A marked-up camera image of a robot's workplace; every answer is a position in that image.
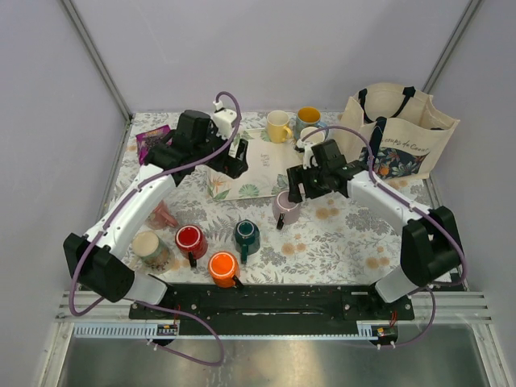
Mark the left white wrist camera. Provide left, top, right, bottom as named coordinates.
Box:
left=211, top=101, right=237, bottom=139

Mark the yellow mug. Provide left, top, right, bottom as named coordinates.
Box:
left=266, top=110, right=293, bottom=144

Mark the light green mug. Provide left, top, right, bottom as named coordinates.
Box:
left=299, top=127, right=326, bottom=144

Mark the orange mug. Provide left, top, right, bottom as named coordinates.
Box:
left=208, top=251, right=243, bottom=289

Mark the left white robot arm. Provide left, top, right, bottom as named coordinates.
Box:
left=64, top=106, right=248, bottom=318

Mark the mauve purple mug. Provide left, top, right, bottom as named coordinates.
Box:
left=273, top=190, right=301, bottom=231

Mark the dark green mug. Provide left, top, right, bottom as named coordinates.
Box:
left=234, top=219, right=260, bottom=264

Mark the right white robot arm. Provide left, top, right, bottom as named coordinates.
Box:
left=287, top=139, right=464, bottom=319

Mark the leaf print tray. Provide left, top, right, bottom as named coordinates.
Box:
left=207, top=128, right=303, bottom=201

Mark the floral tablecloth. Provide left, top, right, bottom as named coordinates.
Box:
left=110, top=110, right=452, bottom=288

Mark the cream floral mug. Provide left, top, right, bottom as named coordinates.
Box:
left=131, top=231, right=175, bottom=274

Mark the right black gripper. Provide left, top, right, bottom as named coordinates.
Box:
left=286, top=162, right=331, bottom=204

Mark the blue floral mug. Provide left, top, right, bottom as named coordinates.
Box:
left=295, top=106, right=327, bottom=132

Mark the red mug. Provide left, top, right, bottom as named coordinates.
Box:
left=175, top=224, right=208, bottom=268

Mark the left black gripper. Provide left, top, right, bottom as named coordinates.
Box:
left=193, top=123, right=248, bottom=178

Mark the beige canvas tote bag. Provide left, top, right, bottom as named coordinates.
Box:
left=331, top=83, right=460, bottom=180

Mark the white cable duct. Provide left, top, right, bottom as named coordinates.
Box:
left=73, top=321, right=398, bottom=343

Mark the pink patterned mug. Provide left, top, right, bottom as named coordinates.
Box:
left=146, top=201, right=178, bottom=230

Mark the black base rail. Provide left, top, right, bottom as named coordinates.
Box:
left=129, top=284, right=414, bottom=334

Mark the purple snack box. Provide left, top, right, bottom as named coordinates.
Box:
left=135, top=125, right=171, bottom=165

